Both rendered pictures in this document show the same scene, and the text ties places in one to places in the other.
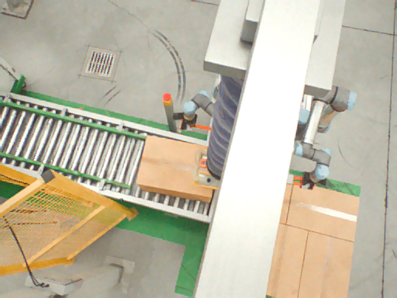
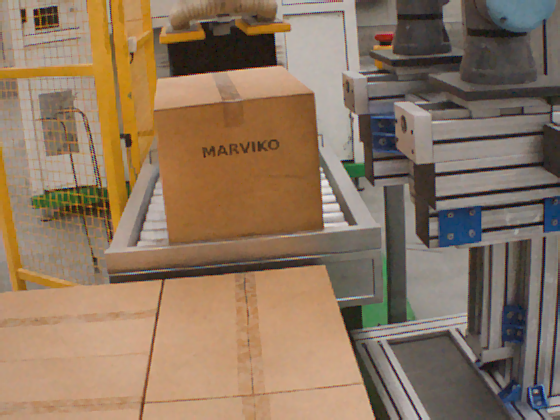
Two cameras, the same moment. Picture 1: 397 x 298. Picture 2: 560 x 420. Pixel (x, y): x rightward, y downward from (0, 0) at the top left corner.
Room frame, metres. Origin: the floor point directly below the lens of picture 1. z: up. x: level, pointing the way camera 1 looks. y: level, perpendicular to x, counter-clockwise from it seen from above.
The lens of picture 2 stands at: (0.16, -2.03, 1.26)
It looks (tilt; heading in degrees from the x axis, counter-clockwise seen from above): 18 degrees down; 77
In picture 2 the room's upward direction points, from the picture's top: 5 degrees counter-clockwise
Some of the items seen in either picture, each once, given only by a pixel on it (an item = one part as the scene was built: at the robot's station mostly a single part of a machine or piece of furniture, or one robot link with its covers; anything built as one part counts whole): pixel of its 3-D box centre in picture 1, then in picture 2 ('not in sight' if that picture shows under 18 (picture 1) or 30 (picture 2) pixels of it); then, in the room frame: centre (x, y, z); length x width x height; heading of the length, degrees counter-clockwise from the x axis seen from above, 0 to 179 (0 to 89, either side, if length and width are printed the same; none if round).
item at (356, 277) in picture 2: not in sight; (246, 288); (0.50, -0.19, 0.48); 0.70 x 0.03 x 0.15; 169
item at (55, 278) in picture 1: (56, 281); not in sight; (-0.24, 0.72, 1.62); 0.20 x 0.05 x 0.30; 79
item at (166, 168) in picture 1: (179, 170); (232, 152); (0.57, 0.15, 0.75); 0.60 x 0.40 x 0.40; 83
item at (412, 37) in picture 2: not in sight; (421, 32); (0.99, -0.26, 1.09); 0.15 x 0.15 x 0.10
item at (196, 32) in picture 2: (218, 182); (181, 26); (0.41, -0.15, 1.15); 0.34 x 0.10 x 0.05; 82
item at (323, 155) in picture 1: (321, 157); not in sight; (0.54, -0.76, 1.55); 0.11 x 0.11 x 0.08; 74
